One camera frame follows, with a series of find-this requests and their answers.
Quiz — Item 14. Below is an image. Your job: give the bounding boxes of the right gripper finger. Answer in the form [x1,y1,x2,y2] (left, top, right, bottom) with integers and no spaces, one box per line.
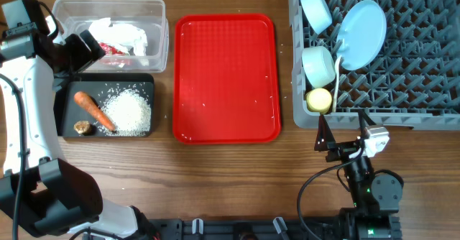
[358,110,375,128]
[314,114,335,151]

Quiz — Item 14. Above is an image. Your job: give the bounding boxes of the red strawberry snack wrapper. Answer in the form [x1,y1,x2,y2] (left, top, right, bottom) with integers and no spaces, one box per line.
[99,42,131,68]

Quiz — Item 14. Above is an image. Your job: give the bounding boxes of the yellow plastic cup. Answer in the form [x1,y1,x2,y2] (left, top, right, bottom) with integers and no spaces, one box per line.
[305,88,333,114]

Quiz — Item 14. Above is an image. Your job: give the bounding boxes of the orange carrot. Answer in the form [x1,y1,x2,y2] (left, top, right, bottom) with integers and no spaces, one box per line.
[73,91,115,131]

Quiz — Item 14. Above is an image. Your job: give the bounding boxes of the white tissue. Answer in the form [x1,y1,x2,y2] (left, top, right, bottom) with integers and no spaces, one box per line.
[88,17,148,56]

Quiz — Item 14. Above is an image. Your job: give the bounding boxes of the white plastic spoon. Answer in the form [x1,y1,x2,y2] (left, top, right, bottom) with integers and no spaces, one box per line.
[332,55,342,113]

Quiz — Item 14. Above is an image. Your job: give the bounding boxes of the mint green bowl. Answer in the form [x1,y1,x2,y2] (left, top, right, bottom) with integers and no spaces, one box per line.
[301,46,336,88]

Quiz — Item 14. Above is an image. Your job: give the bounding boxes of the brown mushroom piece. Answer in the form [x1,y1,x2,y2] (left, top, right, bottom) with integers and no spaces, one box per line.
[73,121,92,135]

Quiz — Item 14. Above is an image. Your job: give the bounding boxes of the white rice pile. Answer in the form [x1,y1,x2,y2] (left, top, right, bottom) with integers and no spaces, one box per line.
[93,83,152,137]

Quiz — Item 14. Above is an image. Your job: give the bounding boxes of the light blue plate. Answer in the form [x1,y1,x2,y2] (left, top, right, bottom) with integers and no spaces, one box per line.
[336,0,387,71]

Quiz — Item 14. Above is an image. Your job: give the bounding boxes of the light blue bowl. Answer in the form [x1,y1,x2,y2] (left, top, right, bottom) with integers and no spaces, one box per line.
[300,0,332,34]

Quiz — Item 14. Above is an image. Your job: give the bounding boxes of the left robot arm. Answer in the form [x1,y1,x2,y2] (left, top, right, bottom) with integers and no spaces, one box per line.
[1,0,161,239]

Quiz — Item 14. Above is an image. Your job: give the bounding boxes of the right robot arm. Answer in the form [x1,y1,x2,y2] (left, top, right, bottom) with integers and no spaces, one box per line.
[314,111,404,239]

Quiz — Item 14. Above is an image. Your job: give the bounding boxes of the grey dishwasher rack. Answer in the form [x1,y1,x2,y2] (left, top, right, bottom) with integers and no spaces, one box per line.
[288,0,459,130]

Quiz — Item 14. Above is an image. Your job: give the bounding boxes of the clear plastic bin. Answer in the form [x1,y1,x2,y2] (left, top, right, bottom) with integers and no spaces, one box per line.
[52,0,169,73]

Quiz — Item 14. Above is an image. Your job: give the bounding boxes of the black plastic tray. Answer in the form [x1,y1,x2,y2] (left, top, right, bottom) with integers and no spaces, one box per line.
[54,73,155,137]

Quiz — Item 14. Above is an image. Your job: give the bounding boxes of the red serving tray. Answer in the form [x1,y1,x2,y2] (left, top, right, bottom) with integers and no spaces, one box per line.
[172,14,281,144]

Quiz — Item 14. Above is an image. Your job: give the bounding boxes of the right black cable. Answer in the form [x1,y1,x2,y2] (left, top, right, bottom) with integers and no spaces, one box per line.
[296,148,364,240]

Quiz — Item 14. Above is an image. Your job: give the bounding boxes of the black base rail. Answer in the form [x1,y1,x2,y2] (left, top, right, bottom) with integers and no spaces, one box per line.
[82,216,402,240]

